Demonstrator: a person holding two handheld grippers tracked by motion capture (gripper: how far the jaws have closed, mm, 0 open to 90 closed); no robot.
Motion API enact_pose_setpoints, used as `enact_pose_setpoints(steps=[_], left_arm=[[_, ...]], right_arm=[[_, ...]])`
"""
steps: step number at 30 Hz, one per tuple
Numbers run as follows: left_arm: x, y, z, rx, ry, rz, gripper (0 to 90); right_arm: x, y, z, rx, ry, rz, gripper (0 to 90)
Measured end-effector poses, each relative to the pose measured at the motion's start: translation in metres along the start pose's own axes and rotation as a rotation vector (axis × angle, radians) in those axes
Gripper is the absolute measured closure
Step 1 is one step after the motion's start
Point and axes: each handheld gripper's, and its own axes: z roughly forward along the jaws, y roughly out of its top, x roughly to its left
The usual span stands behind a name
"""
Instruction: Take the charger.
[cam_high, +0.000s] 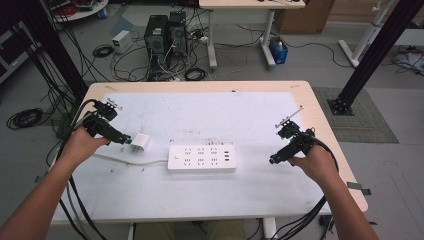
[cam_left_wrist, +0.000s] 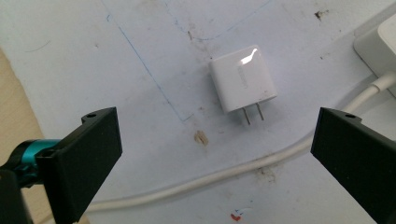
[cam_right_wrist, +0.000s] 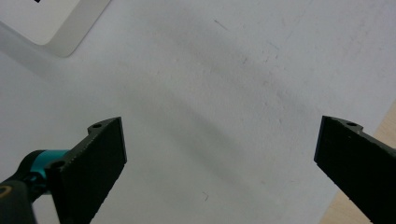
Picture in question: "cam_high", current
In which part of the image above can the black computer tower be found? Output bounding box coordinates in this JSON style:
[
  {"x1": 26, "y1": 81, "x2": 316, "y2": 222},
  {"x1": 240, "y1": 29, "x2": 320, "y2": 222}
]
[
  {"x1": 167, "y1": 11, "x2": 189, "y2": 58},
  {"x1": 143, "y1": 14, "x2": 170, "y2": 69}
]

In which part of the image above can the white charger plug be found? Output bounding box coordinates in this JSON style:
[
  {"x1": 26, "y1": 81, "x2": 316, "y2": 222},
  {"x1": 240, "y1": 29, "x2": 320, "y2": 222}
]
[{"x1": 120, "y1": 132, "x2": 152, "y2": 153}]

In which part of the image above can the white power supply box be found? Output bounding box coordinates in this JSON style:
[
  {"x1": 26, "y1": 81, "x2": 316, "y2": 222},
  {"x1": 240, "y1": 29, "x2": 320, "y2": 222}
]
[{"x1": 111, "y1": 29, "x2": 134, "y2": 55}]

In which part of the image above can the small black cable coil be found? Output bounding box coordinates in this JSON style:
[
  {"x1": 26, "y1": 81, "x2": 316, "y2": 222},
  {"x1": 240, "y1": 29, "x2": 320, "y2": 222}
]
[{"x1": 92, "y1": 43, "x2": 115, "y2": 59}]

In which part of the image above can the white power strip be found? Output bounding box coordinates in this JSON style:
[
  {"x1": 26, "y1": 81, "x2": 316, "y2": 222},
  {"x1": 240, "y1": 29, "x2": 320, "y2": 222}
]
[{"x1": 167, "y1": 143, "x2": 238, "y2": 174}]

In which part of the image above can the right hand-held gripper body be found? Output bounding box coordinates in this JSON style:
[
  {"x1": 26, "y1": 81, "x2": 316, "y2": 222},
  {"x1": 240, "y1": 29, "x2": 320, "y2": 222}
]
[{"x1": 274, "y1": 105, "x2": 316, "y2": 158}]

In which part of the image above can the wooden table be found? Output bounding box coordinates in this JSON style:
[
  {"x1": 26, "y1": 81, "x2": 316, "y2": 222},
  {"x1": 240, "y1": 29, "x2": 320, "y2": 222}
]
[{"x1": 49, "y1": 80, "x2": 369, "y2": 240}]

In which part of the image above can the black metal frame post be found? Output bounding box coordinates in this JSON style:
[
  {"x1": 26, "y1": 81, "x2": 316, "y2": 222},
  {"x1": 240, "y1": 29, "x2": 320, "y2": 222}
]
[
  {"x1": 12, "y1": 0, "x2": 90, "y2": 103},
  {"x1": 327, "y1": 0, "x2": 424, "y2": 117}
]

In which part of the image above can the round white table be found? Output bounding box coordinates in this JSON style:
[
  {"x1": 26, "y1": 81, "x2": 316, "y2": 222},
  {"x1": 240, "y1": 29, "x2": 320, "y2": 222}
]
[{"x1": 42, "y1": 0, "x2": 110, "y2": 24}]

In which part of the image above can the blue box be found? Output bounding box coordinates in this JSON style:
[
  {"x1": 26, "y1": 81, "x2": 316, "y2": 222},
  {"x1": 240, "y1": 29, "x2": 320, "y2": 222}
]
[{"x1": 268, "y1": 35, "x2": 289, "y2": 65}]

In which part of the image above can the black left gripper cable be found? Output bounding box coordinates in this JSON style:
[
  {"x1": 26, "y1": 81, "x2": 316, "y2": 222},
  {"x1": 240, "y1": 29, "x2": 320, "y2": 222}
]
[{"x1": 46, "y1": 98, "x2": 108, "y2": 240}]

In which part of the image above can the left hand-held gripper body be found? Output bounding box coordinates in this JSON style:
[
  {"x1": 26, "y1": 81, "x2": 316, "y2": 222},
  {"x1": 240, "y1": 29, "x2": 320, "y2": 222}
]
[{"x1": 81, "y1": 98, "x2": 124, "y2": 140}]

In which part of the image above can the white power strip cable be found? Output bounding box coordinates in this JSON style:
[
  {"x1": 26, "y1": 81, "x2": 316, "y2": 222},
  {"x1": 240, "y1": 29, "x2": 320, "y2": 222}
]
[{"x1": 93, "y1": 152, "x2": 170, "y2": 167}]

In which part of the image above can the grey floor mat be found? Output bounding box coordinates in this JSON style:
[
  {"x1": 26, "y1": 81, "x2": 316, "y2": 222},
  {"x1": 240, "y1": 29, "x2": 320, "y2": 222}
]
[{"x1": 312, "y1": 86, "x2": 400, "y2": 145}]

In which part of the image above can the person's right hand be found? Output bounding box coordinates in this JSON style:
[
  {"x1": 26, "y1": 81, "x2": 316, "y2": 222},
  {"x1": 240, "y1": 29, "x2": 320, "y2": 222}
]
[{"x1": 287, "y1": 144, "x2": 340, "y2": 188}]

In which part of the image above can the grey tape strip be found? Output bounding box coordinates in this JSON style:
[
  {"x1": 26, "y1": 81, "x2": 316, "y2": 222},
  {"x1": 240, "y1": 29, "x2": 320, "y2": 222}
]
[{"x1": 346, "y1": 181, "x2": 372, "y2": 196}]

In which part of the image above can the white metal stand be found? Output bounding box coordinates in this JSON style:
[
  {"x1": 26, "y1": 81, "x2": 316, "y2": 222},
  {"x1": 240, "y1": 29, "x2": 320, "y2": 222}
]
[{"x1": 337, "y1": 0, "x2": 396, "y2": 69}]

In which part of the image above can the person's left hand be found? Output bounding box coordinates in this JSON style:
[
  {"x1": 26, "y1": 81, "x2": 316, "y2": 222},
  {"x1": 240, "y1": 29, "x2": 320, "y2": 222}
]
[{"x1": 60, "y1": 126, "x2": 111, "y2": 169}]

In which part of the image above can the brown cardboard box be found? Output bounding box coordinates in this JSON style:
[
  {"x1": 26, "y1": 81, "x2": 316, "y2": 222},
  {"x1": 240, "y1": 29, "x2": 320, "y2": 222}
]
[{"x1": 274, "y1": 0, "x2": 336, "y2": 35}]

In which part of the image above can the large black cable coil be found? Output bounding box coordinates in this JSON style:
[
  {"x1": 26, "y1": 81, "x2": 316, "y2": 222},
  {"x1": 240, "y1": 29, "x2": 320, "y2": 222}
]
[{"x1": 6, "y1": 107, "x2": 45, "y2": 131}]

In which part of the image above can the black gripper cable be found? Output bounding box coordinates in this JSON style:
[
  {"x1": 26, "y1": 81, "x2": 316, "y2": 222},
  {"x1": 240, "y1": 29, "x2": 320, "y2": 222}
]
[
  {"x1": 46, "y1": 98, "x2": 108, "y2": 240},
  {"x1": 270, "y1": 127, "x2": 340, "y2": 240}
]

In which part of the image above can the white table mat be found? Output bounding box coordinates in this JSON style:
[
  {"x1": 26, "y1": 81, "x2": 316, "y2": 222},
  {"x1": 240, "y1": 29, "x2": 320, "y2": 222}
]
[{"x1": 52, "y1": 91, "x2": 332, "y2": 224}]

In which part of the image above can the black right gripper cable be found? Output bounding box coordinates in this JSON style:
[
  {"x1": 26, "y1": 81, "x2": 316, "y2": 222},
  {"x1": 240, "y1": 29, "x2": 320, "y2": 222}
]
[{"x1": 270, "y1": 127, "x2": 340, "y2": 240}]

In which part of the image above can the white-legged wooden desk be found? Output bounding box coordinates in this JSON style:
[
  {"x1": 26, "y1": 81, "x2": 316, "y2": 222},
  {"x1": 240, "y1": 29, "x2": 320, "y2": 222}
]
[{"x1": 198, "y1": 0, "x2": 306, "y2": 71}]

